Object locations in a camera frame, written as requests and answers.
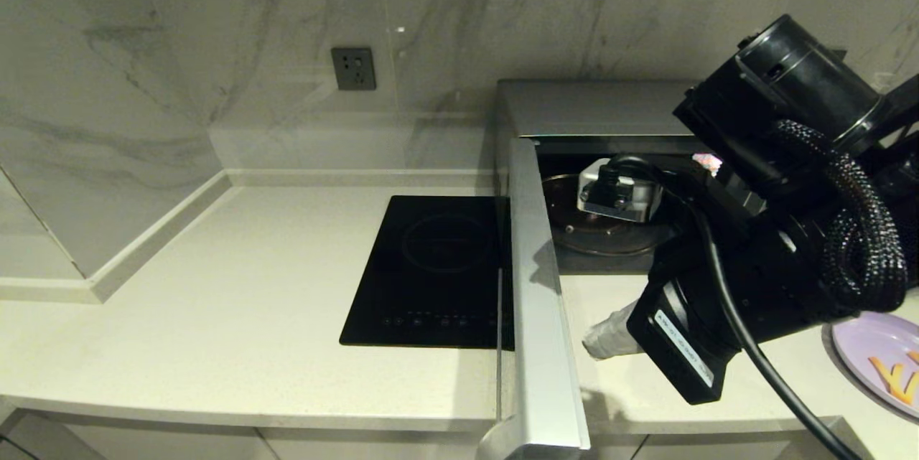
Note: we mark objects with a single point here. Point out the silver microwave oven body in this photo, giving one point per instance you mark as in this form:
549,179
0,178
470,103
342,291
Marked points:
589,108

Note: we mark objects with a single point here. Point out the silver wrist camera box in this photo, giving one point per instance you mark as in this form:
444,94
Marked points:
621,191

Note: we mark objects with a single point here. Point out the orange carrot sticks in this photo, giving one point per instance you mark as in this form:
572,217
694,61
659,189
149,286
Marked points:
896,377

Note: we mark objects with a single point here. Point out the white cabinet corner panel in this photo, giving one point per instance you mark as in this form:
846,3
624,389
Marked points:
29,440

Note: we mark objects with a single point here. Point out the black induction cooktop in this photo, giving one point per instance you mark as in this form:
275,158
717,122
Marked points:
431,266

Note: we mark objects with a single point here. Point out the microwave door with glass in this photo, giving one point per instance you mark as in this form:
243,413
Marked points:
538,302

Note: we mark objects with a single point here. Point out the orange french fry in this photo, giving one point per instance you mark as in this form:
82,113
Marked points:
882,372
913,358
910,385

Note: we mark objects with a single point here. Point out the grey wall socket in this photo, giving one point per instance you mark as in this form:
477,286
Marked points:
353,69

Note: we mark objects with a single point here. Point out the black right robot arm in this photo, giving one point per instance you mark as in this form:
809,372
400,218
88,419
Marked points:
790,87

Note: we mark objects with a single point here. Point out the purple plate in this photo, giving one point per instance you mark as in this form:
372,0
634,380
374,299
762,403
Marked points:
869,345

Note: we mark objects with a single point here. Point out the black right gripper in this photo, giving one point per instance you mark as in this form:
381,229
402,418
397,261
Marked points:
682,302

